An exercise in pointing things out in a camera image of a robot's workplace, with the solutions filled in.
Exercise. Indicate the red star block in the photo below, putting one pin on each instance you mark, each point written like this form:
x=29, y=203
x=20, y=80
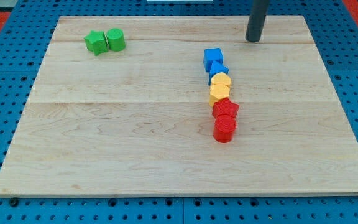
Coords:
x=225, y=107

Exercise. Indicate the green star block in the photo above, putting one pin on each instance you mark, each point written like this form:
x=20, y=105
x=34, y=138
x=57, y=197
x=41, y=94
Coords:
x=96, y=42

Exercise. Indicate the green cylinder block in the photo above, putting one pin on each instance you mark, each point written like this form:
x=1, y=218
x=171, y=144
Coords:
x=116, y=40

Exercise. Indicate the blue cube block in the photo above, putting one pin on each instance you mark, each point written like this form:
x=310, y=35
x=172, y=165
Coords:
x=211, y=55

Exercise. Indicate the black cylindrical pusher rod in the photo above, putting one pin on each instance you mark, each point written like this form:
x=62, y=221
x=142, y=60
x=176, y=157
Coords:
x=256, y=21

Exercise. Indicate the light wooden board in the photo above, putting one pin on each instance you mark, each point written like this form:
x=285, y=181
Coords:
x=137, y=122

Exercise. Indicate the red cylinder block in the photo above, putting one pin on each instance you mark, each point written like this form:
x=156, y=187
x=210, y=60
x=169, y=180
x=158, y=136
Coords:
x=224, y=128

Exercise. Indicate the yellow cylinder block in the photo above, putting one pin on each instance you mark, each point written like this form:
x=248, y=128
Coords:
x=221, y=78

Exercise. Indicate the yellow hexagon block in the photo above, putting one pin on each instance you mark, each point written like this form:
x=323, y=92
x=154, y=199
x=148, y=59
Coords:
x=217, y=93

